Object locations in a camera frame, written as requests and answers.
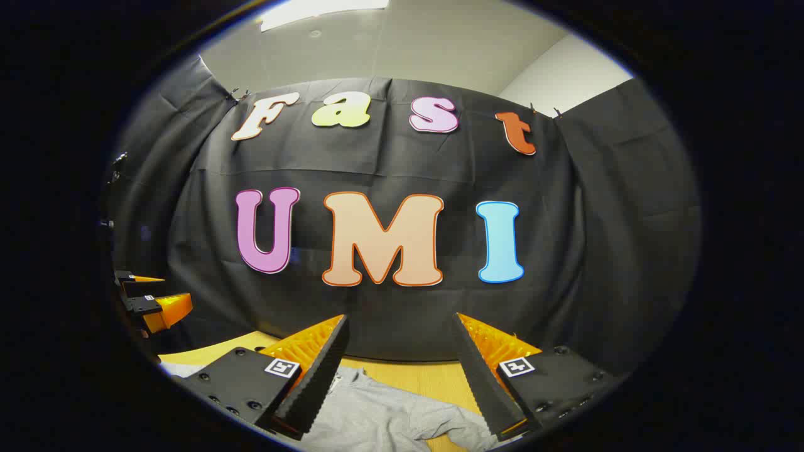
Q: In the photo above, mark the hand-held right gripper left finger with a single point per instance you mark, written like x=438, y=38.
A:
x=317, y=383

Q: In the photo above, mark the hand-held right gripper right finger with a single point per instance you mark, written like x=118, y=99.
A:
x=483, y=389

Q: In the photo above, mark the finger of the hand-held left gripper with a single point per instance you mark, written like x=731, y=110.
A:
x=143, y=289
x=143, y=306

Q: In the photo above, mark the grey zip-neck sweatshirt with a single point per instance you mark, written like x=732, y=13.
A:
x=389, y=414

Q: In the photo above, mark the black backdrop cloth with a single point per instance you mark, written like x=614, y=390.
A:
x=389, y=169

